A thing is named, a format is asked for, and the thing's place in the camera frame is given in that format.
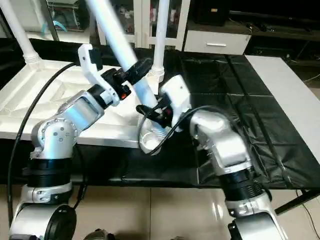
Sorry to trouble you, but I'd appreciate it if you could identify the white plastic table leg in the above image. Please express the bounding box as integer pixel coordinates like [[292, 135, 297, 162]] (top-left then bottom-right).
[[151, 0, 171, 77], [0, 0, 44, 70], [85, 0, 173, 156]]

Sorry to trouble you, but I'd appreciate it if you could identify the white plastic table top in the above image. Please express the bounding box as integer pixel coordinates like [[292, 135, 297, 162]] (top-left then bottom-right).
[[0, 58, 166, 149]]

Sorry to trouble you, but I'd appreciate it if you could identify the white glass door cabinet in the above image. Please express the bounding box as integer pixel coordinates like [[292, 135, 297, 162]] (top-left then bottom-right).
[[96, 0, 191, 50]]

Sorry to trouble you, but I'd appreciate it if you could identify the white drawer unit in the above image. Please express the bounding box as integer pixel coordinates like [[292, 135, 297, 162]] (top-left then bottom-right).
[[183, 30, 252, 56]]

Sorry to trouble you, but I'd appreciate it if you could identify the black work mat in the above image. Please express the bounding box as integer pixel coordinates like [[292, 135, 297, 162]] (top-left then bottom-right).
[[0, 37, 320, 190]]

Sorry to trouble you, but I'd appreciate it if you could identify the white drawer cabinet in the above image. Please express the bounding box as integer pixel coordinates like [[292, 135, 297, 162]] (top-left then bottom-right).
[[190, 0, 320, 60]]

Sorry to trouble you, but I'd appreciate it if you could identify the black metal stand leg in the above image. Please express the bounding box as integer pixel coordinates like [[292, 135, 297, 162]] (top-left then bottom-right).
[[275, 190, 320, 216]]

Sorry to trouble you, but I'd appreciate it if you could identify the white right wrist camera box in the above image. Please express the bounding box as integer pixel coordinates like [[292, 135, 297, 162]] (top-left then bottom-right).
[[158, 75, 192, 132]]

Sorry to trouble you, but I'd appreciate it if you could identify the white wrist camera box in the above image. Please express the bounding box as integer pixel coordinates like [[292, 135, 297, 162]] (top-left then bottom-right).
[[77, 43, 122, 107], [158, 75, 192, 132]]

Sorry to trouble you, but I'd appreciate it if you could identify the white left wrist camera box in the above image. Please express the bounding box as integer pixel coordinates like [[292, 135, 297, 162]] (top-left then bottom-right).
[[77, 43, 122, 107]]

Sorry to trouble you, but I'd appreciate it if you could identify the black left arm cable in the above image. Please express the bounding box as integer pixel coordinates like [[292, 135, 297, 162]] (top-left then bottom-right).
[[6, 62, 81, 226]]

